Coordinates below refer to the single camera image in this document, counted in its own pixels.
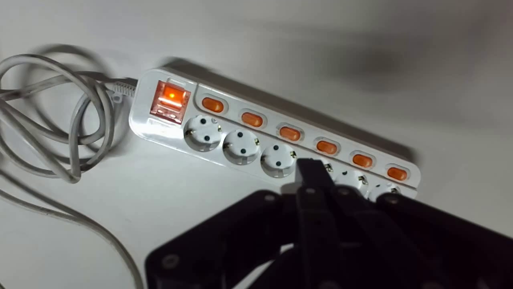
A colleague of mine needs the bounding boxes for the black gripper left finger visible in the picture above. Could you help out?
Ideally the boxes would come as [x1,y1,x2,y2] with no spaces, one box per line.
[145,158,345,289]

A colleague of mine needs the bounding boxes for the white power strip orange switches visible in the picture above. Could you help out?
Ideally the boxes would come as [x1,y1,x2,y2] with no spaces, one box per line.
[127,58,424,203]

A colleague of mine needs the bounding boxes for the white power strip cord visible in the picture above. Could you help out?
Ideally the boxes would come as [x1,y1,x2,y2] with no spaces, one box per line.
[0,45,147,289]

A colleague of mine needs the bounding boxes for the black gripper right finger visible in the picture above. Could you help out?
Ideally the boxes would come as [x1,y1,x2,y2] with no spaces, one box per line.
[333,185,513,289]

